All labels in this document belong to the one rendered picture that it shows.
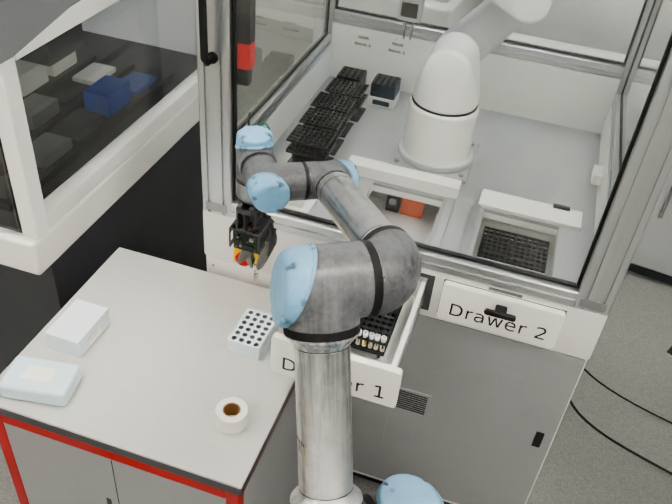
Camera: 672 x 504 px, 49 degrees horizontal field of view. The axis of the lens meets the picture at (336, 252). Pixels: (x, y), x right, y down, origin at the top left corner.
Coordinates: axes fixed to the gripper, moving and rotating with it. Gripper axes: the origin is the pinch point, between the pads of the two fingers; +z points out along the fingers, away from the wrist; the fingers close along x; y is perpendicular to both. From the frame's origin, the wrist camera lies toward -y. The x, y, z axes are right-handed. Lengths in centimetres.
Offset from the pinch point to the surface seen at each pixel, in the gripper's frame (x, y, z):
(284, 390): 14.3, 16.0, 21.1
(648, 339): 121, -128, 97
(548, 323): 68, -16, 8
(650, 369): 121, -111, 97
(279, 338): 12.7, 16.6, 4.3
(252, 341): 2.6, 7.9, 17.6
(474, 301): 50, -16, 7
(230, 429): 8.2, 31.8, 19.3
